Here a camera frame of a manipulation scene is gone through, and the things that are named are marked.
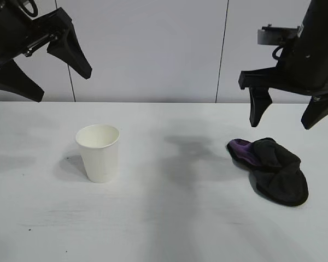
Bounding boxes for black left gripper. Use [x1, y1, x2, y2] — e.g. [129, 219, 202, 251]
[0, 0, 93, 103]

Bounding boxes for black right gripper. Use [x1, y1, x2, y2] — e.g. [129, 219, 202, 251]
[238, 0, 328, 131]

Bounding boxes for black and purple cloth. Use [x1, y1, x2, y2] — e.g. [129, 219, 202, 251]
[226, 136, 310, 207]

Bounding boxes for white paper cup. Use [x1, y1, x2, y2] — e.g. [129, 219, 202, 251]
[75, 124, 121, 184]

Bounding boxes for black right camera cable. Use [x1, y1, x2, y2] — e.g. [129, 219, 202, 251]
[272, 43, 288, 61]

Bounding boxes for black camera cable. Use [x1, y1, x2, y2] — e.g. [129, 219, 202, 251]
[22, 0, 39, 17]
[272, 43, 288, 61]

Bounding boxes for black left camera cable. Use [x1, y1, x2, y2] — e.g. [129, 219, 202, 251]
[22, 0, 39, 17]

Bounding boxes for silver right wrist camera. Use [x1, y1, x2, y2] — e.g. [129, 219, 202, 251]
[257, 23, 302, 46]

